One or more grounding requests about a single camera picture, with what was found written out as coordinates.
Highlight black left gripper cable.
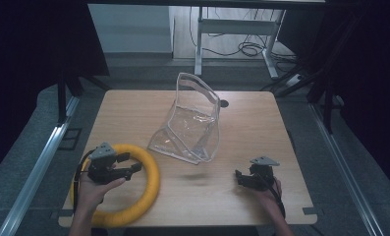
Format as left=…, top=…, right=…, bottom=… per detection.
left=72, top=148, right=97, bottom=214

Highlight person's right hand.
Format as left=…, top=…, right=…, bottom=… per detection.
left=251, top=177, right=284, bottom=215

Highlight aluminium floor rail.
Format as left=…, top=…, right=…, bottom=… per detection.
left=0, top=95, right=81, bottom=236
left=307, top=101, right=386, bottom=236

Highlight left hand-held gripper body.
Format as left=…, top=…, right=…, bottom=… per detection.
left=86, top=142, right=132, bottom=186

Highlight black floor cables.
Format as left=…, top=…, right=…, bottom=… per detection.
left=188, top=6, right=299, bottom=65

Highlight black curtain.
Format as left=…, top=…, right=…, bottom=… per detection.
left=277, top=0, right=390, bottom=198
left=0, top=0, right=111, bottom=181

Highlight dark floor socket plate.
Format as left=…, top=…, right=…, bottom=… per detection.
left=57, top=127, right=84, bottom=151

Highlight person's left hand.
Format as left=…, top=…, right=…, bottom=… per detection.
left=76, top=162, right=127, bottom=214

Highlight black metal stand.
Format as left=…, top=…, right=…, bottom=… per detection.
left=55, top=73, right=112, bottom=126
left=260, top=13, right=358, bottom=135

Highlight white metal desk frame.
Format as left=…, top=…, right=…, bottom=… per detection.
left=194, top=6, right=287, bottom=80

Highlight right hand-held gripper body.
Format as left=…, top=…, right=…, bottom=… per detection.
left=249, top=155, right=281, bottom=192

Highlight yellow foam ring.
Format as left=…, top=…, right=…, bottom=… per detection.
left=69, top=143, right=161, bottom=229

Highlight white power strip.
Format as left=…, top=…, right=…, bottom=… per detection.
left=285, top=73, right=306, bottom=88

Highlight clear plastic zipper bag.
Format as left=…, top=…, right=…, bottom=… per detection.
left=146, top=72, right=222, bottom=166

